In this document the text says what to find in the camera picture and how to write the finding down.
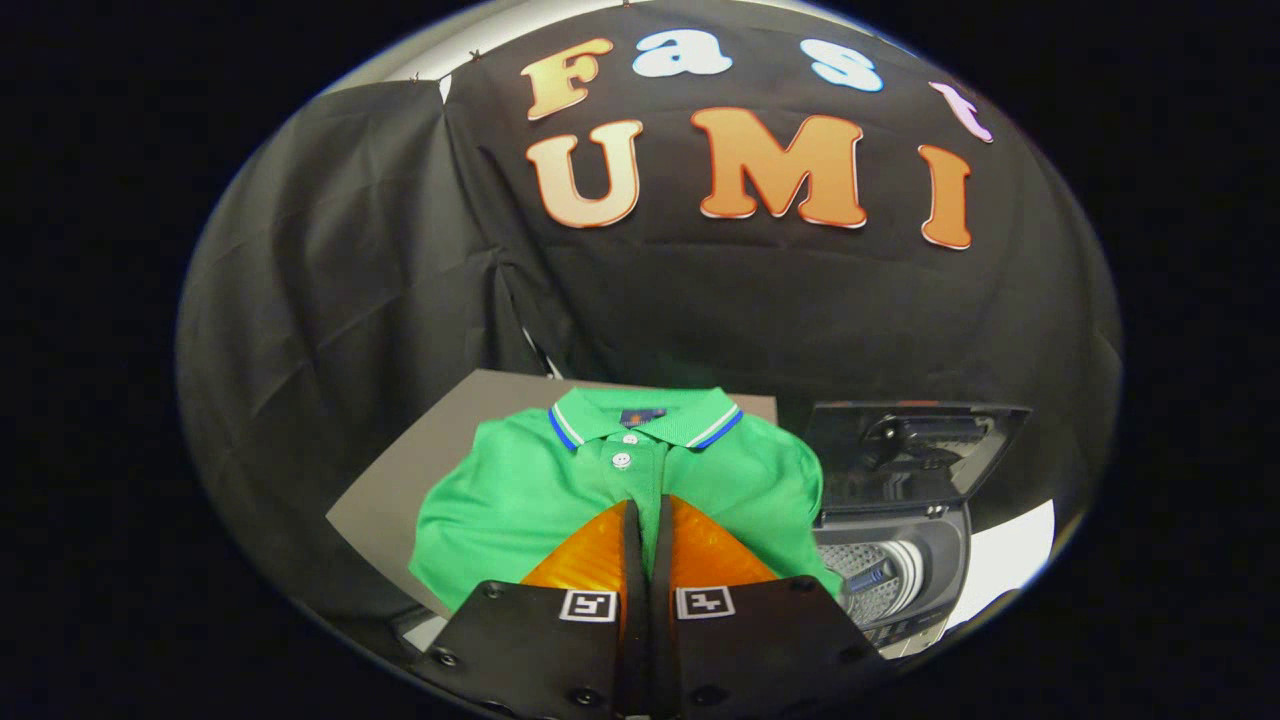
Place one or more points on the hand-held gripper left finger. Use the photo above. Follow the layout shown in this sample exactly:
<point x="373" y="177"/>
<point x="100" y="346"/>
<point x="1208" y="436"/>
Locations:
<point x="632" y="600"/>

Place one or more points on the row of black backdrop clips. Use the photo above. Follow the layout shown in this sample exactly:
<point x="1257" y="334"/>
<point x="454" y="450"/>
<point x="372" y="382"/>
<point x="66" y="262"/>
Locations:
<point x="476" y="54"/>

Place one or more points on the white flat panel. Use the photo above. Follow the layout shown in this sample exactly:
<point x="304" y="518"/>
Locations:
<point x="1010" y="560"/>

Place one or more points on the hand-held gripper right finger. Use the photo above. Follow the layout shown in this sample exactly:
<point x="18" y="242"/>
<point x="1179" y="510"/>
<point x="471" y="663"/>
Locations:
<point x="660" y="600"/>

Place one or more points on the dark washing machine lid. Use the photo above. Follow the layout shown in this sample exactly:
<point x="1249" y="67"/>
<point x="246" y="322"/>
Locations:
<point x="900" y="460"/>

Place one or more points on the grey table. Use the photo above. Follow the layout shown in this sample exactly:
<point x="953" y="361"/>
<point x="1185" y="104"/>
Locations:
<point x="440" y="440"/>

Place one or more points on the green polo shirt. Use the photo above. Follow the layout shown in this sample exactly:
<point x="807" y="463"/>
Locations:
<point x="520" y="490"/>

